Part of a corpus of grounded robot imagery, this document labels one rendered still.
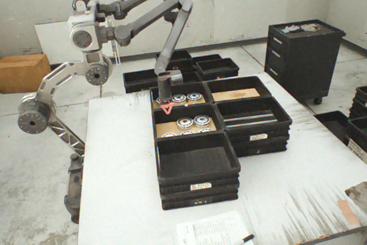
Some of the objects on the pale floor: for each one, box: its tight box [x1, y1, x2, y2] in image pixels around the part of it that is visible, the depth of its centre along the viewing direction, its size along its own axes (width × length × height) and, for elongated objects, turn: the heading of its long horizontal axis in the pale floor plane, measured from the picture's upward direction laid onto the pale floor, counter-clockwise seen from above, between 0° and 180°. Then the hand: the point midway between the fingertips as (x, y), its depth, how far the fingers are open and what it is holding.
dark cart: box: [264, 19, 343, 105], centre depth 332 cm, size 60×45×90 cm
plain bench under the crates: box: [77, 72, 367, 245], centre depth 211 cm, size 160×160×70 cm
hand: (167, 109), depth 159 cm, fingers open, 6 cm apart
